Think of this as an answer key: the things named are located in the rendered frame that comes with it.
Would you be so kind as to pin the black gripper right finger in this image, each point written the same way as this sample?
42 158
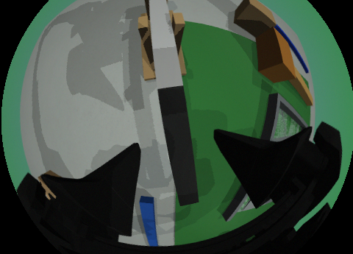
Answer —
259 164

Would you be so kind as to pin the green putting mat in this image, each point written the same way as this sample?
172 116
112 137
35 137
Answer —
223 91

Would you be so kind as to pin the red and grey golf putter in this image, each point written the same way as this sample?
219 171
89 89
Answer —
173 103

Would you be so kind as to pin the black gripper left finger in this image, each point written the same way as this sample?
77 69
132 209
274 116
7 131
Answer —
108 193

